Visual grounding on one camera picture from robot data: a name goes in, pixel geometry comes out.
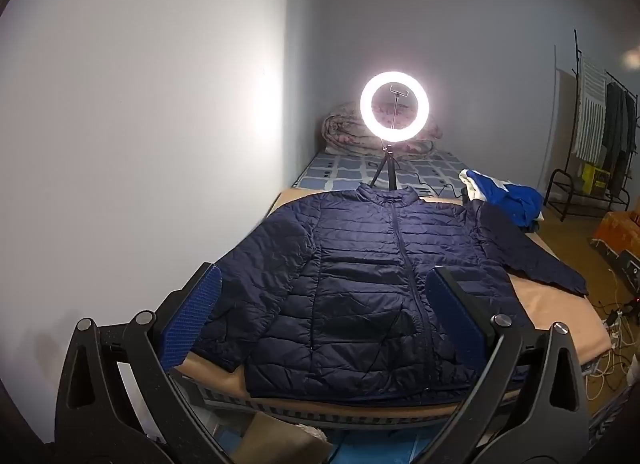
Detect tangle of floor cables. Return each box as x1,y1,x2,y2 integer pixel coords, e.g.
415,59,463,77
584,294,640,401

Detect white hanging towel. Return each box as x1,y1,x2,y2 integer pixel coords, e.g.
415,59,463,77
575,56,609,165

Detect blue checked bed sheet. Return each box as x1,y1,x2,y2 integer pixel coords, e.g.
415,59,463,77
292,150,473,199

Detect navy quilted puffer jacket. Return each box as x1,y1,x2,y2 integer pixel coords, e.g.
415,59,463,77
187,183,590,402

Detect dark floor box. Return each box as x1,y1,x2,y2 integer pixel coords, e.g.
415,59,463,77
617,249,640,291

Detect white garment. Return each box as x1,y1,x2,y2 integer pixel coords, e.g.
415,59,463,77
460,170,493,203

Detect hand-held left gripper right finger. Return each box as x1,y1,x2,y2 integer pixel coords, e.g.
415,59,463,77
425,266,592,464

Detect yellow box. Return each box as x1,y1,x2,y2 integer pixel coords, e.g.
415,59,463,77
580,164,612,195

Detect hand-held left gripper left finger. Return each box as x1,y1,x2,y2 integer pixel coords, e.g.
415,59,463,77
54,261,236,464

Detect cardboard box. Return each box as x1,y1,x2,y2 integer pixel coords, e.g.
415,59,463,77
232,411,334,464

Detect rolled floral quilt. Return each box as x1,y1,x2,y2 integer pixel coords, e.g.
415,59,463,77
322,102,443,157

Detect brown door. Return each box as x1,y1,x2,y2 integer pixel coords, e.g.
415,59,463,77
542,46,581,169

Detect dark hanging garments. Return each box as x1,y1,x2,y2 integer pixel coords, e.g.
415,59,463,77
600,82,639,191

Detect black power cable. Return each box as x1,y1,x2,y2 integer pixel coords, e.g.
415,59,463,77
415,184,464,199

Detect black clothes rack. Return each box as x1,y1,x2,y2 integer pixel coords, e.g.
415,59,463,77
544,28,640,223

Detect bright blue garment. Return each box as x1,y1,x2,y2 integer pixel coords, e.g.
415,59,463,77
470,171,546,233

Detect orange box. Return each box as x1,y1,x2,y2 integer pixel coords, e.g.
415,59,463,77
591,210,640,255

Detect white ring light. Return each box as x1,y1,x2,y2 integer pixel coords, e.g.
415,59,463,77
360,70,430,141

